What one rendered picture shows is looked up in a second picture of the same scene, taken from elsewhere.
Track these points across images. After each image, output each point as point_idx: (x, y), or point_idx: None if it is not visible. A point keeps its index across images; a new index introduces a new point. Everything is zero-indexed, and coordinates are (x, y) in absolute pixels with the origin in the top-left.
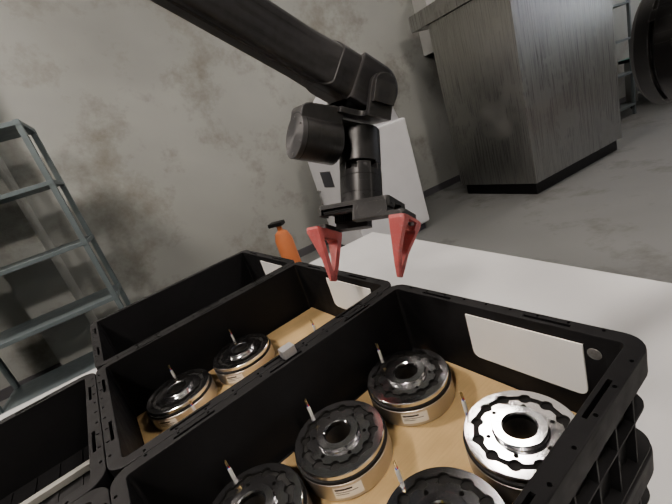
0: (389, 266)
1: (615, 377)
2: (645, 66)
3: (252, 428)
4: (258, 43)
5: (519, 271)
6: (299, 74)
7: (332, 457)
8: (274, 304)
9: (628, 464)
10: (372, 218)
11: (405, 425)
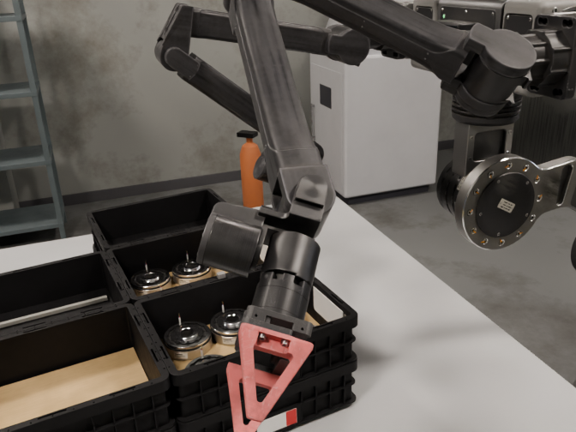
0: (327, 237)
1: (335, 321)
2: (439, 195)
3: (194, 305)
4: (253, 126)
5: (413, 277)
6: None
7: (226, 327)
8: None
9: (340, 362)
10: None
11: None
